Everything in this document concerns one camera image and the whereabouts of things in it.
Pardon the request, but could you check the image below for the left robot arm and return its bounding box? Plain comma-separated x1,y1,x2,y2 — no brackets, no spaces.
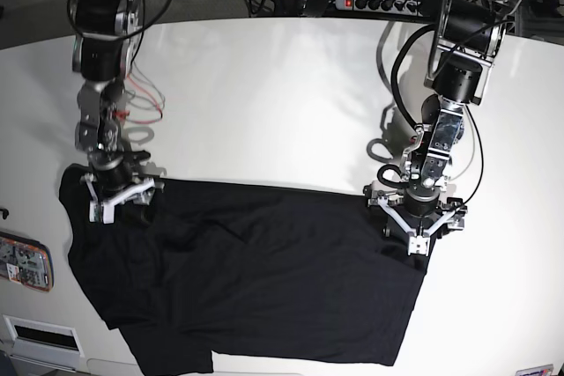
365,0,516,256

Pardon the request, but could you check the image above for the white vented box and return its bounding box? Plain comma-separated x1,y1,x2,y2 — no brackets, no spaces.
2,315,85,372

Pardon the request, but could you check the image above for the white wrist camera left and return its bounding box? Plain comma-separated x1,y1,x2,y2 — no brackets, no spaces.
407,234,431,256

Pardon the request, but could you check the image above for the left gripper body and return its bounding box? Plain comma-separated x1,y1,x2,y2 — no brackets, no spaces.
363,184,468,255

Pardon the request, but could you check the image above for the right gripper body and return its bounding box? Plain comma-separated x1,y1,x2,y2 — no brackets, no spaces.
80,151,155,223

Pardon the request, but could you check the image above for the black power strip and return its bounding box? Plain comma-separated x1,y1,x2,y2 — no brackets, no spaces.
334,0,424,18

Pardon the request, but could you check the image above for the orange framed circuit board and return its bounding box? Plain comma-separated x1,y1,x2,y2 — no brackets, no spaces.
1,232,55,292

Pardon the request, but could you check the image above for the black T-shirt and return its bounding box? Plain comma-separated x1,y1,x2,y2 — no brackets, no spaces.
59,165,429,375

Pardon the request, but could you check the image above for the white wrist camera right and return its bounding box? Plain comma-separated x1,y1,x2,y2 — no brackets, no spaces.
88,201,115,225

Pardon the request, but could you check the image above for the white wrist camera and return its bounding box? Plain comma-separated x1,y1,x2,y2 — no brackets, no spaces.
88,201,115,225
407,234,431,256

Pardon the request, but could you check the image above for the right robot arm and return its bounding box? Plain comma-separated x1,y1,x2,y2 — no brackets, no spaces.
67,0,156,225

